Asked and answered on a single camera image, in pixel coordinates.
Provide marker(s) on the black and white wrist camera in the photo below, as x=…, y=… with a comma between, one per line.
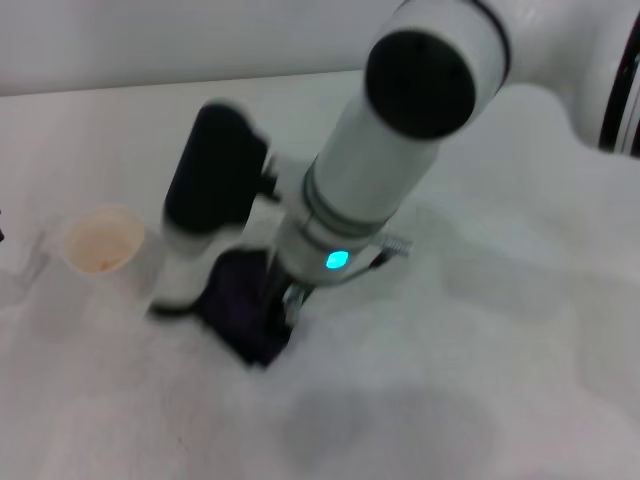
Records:
x=210, y=190

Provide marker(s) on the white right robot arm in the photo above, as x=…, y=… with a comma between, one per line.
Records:
x=390, y=165

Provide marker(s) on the purple rag with black trim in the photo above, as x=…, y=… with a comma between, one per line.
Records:
x=240, y=305

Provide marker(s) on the white paper cup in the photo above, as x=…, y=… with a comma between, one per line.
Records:
x=100, y=245

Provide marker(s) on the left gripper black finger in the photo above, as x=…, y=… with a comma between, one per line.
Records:
x=1, y=225

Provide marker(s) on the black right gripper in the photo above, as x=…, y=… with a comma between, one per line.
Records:
x=287, y=305

